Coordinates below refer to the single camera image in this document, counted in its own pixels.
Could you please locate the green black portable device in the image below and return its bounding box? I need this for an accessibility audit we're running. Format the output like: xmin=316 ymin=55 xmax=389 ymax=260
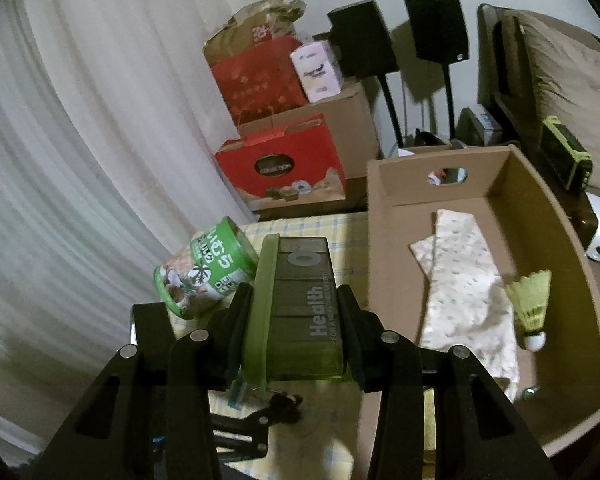
xmin=540 ymin=116 xmax=593 ymax=193

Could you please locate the green snack can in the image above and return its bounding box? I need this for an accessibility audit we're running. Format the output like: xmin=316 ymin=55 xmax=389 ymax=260
xmin=153 ymin=216 xmax=259 ymax=320

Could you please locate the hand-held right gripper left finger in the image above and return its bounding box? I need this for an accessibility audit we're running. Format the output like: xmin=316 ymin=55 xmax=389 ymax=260
xmin=45 ymin=284 xmax=255 ymax=480

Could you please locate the white blue small box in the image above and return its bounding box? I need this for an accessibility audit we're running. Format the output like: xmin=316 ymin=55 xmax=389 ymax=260
xmin=462 ymin=104 xmax=505 ymax=147

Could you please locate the large beige cushion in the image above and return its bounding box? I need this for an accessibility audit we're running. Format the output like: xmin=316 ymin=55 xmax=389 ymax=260
xmin=514 ymin=10 xmax=600 ymax=188

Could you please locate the brown sofa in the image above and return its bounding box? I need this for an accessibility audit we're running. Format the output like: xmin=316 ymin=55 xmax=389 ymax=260
xmin=477 ymin=2 xmax=600 ymax=201

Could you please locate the green translucent pill box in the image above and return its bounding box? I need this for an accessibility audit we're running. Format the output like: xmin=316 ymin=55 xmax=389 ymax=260
xmin=243 ymin=234 xmax=351 ymax=391

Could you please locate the black speaker on stand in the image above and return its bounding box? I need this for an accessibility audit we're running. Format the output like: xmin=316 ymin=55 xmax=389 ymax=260
xmin=326 ymin=0 xmax=406 ymax=146
xmin=404 ymin=0 xmax=469 ymax=141

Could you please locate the cardboard tray box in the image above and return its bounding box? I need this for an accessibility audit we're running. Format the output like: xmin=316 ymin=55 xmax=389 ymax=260
xmin=357 ymin=144 xmax=600 ymax=480

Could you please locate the large brown cardboard carton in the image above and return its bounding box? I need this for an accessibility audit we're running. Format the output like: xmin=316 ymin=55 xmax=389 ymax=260
xmin=240 ymin=82 xmax=381 ymax=181

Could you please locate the red gift bag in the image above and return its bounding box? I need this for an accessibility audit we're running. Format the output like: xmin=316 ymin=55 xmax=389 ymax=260
xmin=210 ymin=35 xmax=308 ymax=126

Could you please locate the yellow checked tablecloth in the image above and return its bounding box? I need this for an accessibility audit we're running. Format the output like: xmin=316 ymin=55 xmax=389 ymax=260
xmin=170 ymin=212 xmax=376 ymax=480

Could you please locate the floral cloth bag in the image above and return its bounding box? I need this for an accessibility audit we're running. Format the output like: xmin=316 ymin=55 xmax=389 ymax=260
xmin=409 ymin=209 xmax=521 ymax=403

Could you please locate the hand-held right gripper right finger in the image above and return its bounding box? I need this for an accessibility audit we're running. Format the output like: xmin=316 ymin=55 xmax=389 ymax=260
xmin=337 ymin=284 xmax=556 ymax=480

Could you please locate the crumpled brown paper bag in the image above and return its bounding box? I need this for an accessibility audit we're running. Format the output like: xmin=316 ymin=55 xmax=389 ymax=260
xmin=202 ymin=0 xmax=307 ymax=68

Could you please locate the teal flat box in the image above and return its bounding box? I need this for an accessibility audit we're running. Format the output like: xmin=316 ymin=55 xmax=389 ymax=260
xmin=227 ymin=370 xmax=249 ymax=411

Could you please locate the white curtain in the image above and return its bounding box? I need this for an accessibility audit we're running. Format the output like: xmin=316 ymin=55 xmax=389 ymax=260
xmin=0 ymin=0 xmax=261 ymax=466

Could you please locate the yellow-green shuttlecock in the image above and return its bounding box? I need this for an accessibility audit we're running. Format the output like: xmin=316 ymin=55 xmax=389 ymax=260
xmin=503 ymin=270 xmax=552 ymax=352

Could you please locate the red gift box with handle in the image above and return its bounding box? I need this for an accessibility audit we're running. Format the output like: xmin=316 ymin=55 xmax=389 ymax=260
xmin=215 ymin=114 xmax=347 ymax=206

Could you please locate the pink white tissue pack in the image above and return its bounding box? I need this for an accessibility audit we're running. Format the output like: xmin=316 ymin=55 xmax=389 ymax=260
xmin=290 ymin=41 xmax=344 ymax=103

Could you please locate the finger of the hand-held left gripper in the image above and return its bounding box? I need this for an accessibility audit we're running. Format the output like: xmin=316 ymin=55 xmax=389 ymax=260
xmin=214 ymin=435 xmax=271 ymax=463
xmin=211 ymin=394 xmax=303 ymax=436

